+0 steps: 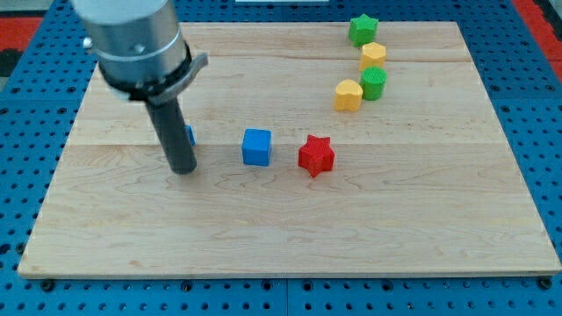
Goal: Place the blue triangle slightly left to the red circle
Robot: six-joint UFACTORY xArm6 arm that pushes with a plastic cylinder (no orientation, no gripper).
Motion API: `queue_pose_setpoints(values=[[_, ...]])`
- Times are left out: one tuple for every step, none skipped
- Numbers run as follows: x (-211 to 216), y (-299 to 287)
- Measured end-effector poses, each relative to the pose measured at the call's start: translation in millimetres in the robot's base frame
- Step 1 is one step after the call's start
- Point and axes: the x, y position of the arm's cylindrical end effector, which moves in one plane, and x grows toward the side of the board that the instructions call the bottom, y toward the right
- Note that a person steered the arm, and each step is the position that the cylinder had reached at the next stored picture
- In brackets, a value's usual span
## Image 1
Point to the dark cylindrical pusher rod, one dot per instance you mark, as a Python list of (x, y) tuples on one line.
[(169, 125)]

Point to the yellow heart block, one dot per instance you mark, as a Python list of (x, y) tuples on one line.
[(348, 96)]

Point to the green cylinder block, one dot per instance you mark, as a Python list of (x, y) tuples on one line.
[(373, 81)]

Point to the light wooden board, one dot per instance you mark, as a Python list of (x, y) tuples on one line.
[(424, 182)]

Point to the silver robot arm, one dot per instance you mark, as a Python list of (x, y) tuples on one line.
[(140, 47)]

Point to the green star block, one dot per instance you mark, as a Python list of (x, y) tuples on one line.
[(362, 30)]

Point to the blue cube block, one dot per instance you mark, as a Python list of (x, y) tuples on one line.
[(256, 147)]

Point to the red star block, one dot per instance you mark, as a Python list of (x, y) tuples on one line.
[(316, 155)]

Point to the blue triangle block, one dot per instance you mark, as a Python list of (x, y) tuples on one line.
[(190, 135)]

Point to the yellow hexagon block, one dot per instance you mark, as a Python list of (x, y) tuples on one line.
[(372, 55)]

